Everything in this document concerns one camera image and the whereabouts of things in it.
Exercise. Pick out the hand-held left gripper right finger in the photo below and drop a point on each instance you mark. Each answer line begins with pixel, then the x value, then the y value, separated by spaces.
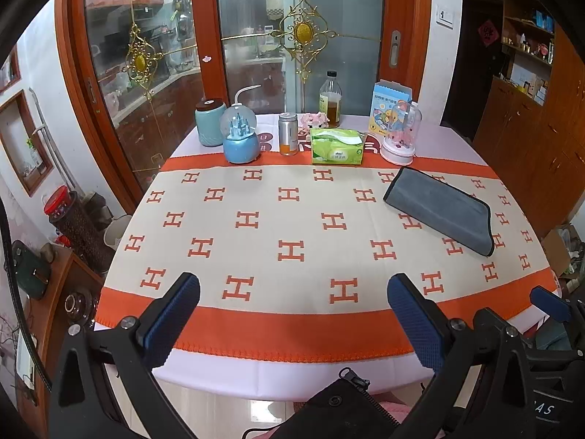
pixel 416 324

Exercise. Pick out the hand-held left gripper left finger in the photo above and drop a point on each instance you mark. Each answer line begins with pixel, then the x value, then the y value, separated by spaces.
pixel 170 315

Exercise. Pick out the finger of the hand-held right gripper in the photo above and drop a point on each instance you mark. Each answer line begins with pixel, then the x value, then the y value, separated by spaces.
pixel 550 304

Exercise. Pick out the grey towel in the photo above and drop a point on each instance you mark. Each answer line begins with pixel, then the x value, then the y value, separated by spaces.
pixel 438 210

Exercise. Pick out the cardboard box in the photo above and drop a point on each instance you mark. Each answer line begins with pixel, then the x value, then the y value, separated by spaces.
pixel 555 249

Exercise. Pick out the black zipper bag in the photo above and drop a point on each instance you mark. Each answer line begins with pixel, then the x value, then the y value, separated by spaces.
pixel 347 407

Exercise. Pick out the wooden side cabinet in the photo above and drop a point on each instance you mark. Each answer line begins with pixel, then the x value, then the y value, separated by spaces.
pixel 50 320

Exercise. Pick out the red lidded tall jar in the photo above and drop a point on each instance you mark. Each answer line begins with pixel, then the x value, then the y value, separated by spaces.
pixel 77 228

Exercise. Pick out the dark handbag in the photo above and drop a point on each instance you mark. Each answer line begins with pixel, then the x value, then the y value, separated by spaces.
pixel 29 272

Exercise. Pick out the wooden shelf cabinet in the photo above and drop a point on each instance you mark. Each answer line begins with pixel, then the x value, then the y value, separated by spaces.
pixel 525 146

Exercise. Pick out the orange patterned beige blanket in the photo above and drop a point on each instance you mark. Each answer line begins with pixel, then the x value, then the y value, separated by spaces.
pixel 292 210

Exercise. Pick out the wooden framed glass sliding door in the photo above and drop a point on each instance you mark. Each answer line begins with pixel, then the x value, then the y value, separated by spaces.
pixel 347 32
pixel 137 137

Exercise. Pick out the blue snow globe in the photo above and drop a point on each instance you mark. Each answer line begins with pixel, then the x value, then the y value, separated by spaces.
pixel 240 144

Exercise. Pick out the glass dome ornament pink base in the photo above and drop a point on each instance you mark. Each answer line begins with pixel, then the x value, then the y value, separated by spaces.
pixel 401 139

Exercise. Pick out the green tissue pack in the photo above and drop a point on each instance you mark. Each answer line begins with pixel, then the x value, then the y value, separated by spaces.
pixel 337 148

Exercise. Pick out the teal jar with dark lid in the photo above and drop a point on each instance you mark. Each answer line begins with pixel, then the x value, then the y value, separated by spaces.
pixel 209 125

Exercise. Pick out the blue cartoon printed box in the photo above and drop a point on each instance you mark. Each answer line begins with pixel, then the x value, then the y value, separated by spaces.
pixel 384 109

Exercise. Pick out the silver canister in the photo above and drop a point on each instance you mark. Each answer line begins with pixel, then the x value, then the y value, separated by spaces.
pixel 287 132

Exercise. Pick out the pink flower ornament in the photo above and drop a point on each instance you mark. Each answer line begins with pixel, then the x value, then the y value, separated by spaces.
pixel 315 120

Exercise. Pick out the glass bottle with amber liquid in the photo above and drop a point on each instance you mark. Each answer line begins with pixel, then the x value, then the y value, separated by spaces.
pixel 330 105

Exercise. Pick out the white gooseneck lamp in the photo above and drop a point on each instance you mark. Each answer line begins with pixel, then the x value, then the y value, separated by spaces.
pixel 242 90

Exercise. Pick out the gold door ornament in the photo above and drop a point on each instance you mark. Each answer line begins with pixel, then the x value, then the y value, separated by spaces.
pixel 140 61
pixel 302 32

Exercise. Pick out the wooden wall frame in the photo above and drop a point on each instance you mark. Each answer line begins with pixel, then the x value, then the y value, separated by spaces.
pixel 13 146

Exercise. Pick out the red wall decoration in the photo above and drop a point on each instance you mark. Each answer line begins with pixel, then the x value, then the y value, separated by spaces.
pixel 488 33

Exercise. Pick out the white light switch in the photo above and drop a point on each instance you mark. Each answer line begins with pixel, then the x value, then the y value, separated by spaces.
pixel 444 16

